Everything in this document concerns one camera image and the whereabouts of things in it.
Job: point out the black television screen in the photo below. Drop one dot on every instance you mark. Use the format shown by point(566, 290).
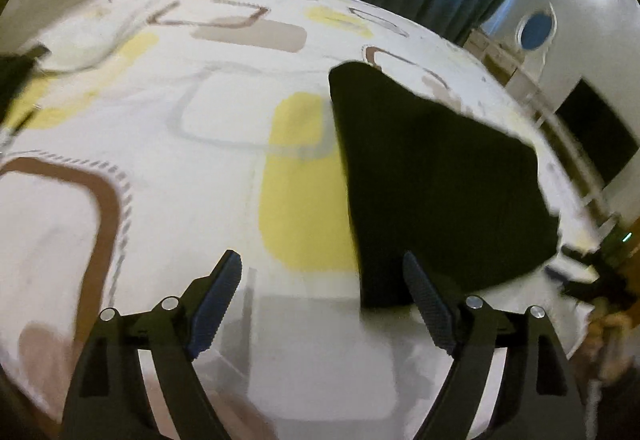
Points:
point(600, 130)

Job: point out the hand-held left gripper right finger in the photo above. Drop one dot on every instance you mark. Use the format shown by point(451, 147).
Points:
point(430, 305)

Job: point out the printed bed sheet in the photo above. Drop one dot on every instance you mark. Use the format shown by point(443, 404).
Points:
point(200, 220)

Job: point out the black pants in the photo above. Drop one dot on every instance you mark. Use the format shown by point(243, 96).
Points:
point(440, 180)

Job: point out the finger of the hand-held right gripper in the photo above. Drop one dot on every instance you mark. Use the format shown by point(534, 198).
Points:
point(580, 289)
point(580, 256)

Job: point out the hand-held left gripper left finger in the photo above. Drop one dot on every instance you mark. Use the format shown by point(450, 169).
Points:
point(215, 305)

